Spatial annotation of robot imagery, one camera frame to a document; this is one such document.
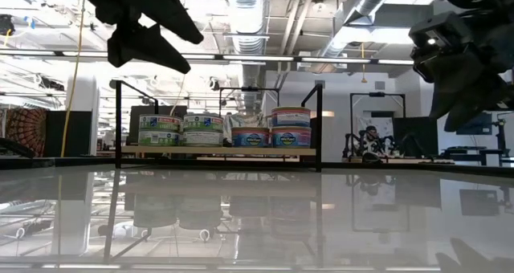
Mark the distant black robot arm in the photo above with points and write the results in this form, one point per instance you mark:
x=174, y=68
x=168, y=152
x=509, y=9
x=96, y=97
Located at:
x=355, y=142

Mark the green label tuna can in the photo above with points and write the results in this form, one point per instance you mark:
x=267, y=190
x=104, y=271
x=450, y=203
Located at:
x=202, y=122
x=158, y=138
x=202, y=139
x=160, y=122

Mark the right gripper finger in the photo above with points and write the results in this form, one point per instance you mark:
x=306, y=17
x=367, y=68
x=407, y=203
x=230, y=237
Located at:
x=474, y=112
x=462, y=84

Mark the warm glowing wall light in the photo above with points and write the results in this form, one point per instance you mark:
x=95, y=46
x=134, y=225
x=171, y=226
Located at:
x=328, y=113

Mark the black desk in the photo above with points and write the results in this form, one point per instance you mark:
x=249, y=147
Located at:
x=470, y=150

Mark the white poster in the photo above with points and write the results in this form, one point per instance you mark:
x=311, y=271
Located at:
x=383, y=122

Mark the distant black station frame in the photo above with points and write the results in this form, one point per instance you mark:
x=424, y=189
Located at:
x=249, y=89
x=377, y=94

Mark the wooden shelf black frame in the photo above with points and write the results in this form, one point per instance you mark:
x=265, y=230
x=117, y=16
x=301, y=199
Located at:
x=225, y=150

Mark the black partition panel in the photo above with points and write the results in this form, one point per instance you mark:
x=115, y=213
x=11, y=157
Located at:
x=78, y=134

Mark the black round ceiling device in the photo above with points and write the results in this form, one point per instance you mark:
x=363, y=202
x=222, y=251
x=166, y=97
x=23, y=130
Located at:
x=6, y=24

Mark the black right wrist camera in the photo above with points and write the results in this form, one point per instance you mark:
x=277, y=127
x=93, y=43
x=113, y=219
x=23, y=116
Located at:
x=437, y=40

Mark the person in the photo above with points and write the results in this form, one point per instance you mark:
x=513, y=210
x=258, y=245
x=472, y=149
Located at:
x=371, y=138

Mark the orange patterned tapestry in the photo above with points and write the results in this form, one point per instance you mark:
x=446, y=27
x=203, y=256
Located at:
x=28, y=124

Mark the long hanging light fixture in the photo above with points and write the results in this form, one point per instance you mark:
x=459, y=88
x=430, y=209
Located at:
x=297, y=58

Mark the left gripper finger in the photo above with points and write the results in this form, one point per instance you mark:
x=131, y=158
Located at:
x=144, y=48
x=168, y=12

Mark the black wall screen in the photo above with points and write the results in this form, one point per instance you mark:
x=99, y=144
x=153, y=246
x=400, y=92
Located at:
x=480, y=126

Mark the round ceiling fixture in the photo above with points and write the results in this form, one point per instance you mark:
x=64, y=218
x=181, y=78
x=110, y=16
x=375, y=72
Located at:
x=319, y=4

